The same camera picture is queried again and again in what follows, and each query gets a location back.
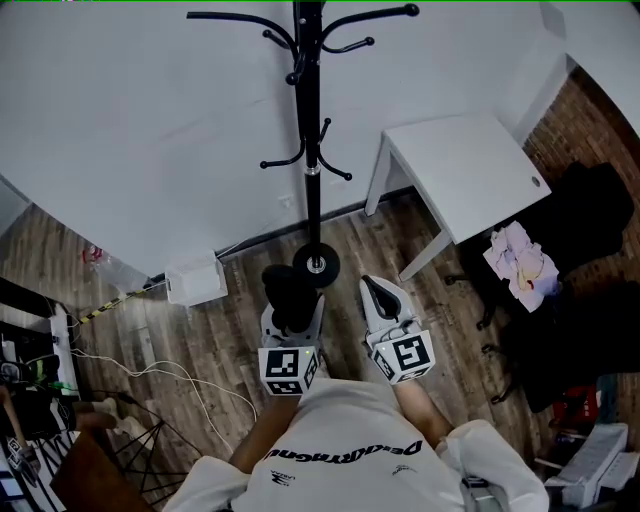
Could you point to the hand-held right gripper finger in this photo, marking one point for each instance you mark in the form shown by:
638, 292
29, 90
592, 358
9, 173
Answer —
370, 307
406, 307

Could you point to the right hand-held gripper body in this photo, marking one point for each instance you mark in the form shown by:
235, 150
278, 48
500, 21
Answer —
405, 355

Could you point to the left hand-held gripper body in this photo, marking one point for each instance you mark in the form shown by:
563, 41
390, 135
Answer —
287, 367

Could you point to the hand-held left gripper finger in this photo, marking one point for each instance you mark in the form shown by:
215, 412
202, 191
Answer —
319, 320
268, 325

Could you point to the black coat rack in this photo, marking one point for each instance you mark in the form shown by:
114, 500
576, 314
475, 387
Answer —
313, 150

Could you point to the person's right forearm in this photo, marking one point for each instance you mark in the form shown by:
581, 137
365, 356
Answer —
420, 410

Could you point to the person's left forearm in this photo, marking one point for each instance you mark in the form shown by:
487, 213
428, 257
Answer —
267, 430

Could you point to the white plastic box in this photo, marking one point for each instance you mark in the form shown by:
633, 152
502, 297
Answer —
196, 277

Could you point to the person's white printed t-shirt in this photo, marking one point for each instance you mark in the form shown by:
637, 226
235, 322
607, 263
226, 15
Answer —
350, 470

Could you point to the pale patterned cloth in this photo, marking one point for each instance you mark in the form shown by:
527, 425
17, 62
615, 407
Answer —
522, 265

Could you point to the white table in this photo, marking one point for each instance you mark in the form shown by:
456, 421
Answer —
465, 170

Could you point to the clear plastic bottle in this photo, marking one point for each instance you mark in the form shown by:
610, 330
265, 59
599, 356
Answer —
117, 270

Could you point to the yellow black striped tape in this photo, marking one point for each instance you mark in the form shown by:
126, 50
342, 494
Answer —
107, 306

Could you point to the red box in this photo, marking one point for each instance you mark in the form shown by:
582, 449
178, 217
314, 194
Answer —
580, 402

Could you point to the black office chair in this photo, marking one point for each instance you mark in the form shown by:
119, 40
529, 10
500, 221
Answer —
585, 215

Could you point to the white power strip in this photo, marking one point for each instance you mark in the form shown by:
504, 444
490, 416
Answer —
64, 345

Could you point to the white printer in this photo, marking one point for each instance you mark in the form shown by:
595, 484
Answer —
592, 465

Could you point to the brown wooden stool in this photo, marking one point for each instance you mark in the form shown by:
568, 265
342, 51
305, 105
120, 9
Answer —
90, 475

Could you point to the white wall socket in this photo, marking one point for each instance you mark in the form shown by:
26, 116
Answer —
285, 201

